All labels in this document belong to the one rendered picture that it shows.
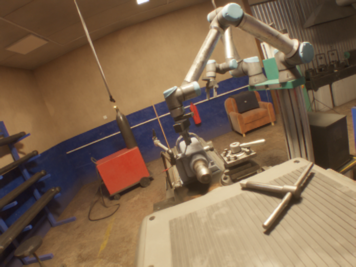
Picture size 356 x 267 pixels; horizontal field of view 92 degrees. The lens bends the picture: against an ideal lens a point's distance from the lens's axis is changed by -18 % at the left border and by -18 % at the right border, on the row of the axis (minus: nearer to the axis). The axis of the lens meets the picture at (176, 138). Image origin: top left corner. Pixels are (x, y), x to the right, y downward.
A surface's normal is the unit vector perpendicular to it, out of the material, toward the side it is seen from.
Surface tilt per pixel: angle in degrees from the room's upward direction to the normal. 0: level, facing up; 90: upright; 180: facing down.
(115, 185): 90
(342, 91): 90
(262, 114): 90
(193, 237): 0
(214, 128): 90
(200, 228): 0
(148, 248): 0
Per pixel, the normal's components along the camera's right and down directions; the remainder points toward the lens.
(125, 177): 0.40, 0.09
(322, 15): 0.03, 0.08
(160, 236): -0.33, -0.91
